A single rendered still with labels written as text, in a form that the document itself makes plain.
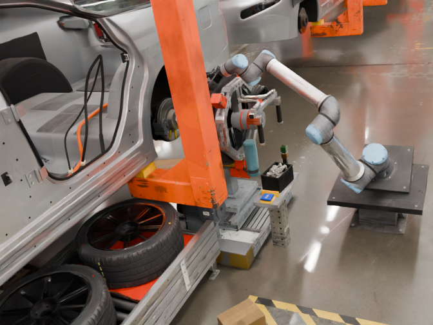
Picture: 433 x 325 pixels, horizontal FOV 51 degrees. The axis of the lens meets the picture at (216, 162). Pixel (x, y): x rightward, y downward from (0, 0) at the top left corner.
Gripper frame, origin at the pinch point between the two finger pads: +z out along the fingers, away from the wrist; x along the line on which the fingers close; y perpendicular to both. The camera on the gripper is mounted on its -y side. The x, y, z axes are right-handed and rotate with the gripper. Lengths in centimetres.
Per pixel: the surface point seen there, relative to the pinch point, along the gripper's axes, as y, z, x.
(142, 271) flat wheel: -122, 20, -26
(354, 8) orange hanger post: 326, 71, -164
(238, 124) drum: -6.3, 1.7, -36.0
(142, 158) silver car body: -56, 32, 3
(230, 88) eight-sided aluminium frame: 1.3, -11.7, -12.6
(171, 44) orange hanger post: -29, -39, 43
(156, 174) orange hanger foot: -58, 35, -12
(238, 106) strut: 2.4, -2.3, -28.2
